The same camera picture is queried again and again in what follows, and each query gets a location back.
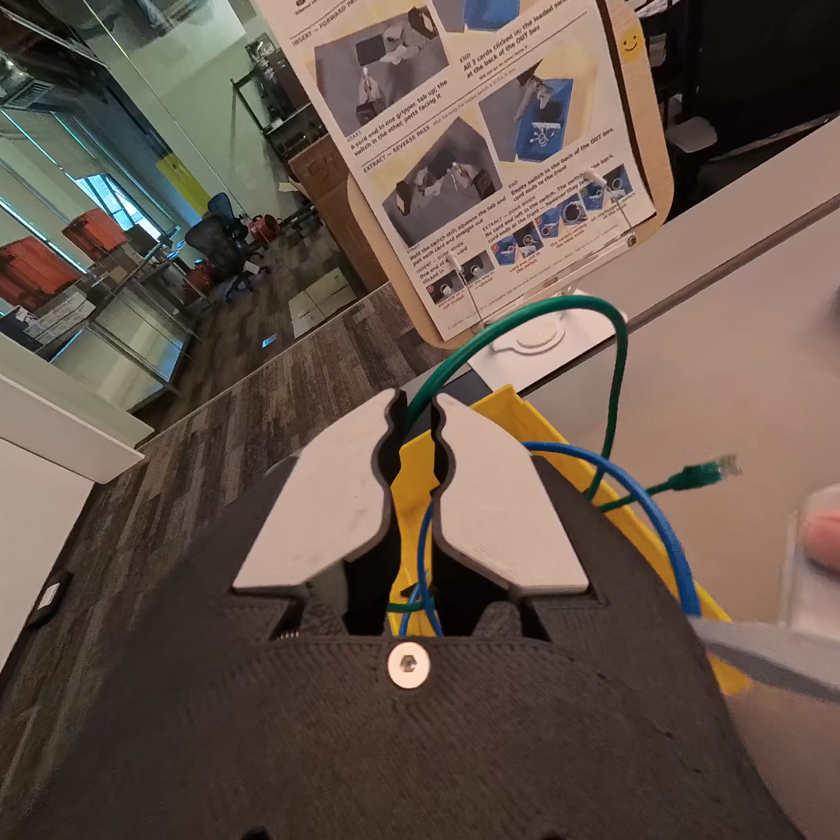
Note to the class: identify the black mesh office chair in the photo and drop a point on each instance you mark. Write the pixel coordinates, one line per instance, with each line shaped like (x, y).
(216, 249)

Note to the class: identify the brown wooden column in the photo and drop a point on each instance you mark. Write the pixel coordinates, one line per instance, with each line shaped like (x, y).
(328, 190)

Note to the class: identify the yellow plastic bin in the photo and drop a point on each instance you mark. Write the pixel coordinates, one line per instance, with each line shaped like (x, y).
(505, 410)

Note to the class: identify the blue office chair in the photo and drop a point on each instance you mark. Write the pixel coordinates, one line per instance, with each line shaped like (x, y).
(223, 207)

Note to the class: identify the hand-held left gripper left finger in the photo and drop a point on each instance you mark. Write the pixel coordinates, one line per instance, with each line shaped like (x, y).
(315, 518)

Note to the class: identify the printed instruction sheet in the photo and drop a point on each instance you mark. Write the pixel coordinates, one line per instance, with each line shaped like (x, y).
(459, 164)

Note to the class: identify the flat cardboard sheet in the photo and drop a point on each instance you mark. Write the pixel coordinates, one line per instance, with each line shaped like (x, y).
(321, 302)

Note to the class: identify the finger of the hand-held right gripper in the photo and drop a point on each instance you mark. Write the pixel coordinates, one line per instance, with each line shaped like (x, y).
(787, 656)

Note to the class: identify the black metal shelf rack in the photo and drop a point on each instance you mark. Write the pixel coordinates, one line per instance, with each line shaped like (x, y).
(275, 85)

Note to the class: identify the red storage case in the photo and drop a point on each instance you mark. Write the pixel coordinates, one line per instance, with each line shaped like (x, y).
(95, 233)
(33, 272)

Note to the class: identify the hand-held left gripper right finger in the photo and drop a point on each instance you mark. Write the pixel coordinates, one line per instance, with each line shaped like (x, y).
(505, 518)

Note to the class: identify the person's right hand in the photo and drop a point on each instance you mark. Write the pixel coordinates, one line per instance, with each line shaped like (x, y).
(827, 538)

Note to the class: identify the red round container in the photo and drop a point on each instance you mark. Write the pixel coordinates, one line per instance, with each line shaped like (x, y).
(262, 228)

